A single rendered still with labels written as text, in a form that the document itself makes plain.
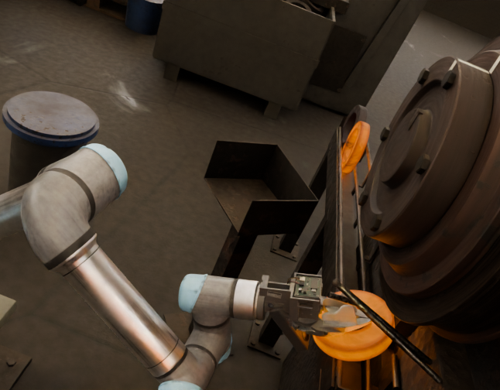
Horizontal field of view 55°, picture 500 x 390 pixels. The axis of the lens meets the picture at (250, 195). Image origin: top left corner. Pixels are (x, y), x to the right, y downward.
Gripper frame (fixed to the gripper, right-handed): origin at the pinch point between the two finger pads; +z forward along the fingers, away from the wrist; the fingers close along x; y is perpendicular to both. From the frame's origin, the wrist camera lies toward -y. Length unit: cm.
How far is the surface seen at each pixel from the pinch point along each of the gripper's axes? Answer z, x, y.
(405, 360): 7.1, -7.2, -0.8
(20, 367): -91, 10, -46
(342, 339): -3.9, -4.4, -0.6
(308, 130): -27, 243, -70
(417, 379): 8.0, -12.9, 1.7
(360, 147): 0, 81, -3
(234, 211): -34, 40, -5
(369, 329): 0.9, -2.0, 0.3
